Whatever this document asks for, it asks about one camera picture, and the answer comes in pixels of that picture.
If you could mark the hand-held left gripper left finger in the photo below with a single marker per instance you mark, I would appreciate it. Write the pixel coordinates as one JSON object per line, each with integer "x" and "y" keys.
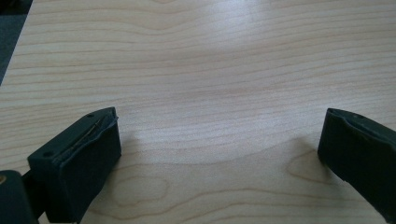
{"x": 77, "y": 174}

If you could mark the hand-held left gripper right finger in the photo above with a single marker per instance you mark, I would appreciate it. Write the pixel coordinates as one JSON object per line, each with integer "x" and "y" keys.
{"x": 361, "y": 155}

